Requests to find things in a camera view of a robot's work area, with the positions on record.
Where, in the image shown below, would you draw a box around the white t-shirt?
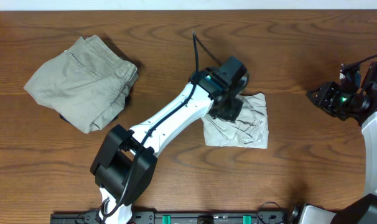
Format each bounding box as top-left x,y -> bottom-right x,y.
202,93 -> 269,149

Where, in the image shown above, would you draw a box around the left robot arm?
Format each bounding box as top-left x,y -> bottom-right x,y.
90,56 -> 249,223

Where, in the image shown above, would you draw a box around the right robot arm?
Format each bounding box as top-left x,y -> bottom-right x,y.
286,62 -> 377,224

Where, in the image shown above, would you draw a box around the folded khaki shorts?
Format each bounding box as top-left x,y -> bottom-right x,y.
24,35 -> 138,134

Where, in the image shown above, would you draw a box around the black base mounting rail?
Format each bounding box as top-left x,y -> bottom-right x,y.
50,211 -> 287,224

